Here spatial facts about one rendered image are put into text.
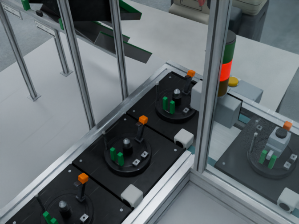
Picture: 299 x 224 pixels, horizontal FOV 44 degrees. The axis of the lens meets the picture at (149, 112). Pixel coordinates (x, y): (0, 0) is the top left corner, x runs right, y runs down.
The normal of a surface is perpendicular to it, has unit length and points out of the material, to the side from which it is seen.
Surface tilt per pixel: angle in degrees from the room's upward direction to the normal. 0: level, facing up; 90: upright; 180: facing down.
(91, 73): 0
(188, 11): 8
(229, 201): 90
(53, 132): 0
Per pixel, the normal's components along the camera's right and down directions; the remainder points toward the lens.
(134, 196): -0.04, -0.65
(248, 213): -0.62, 0.60
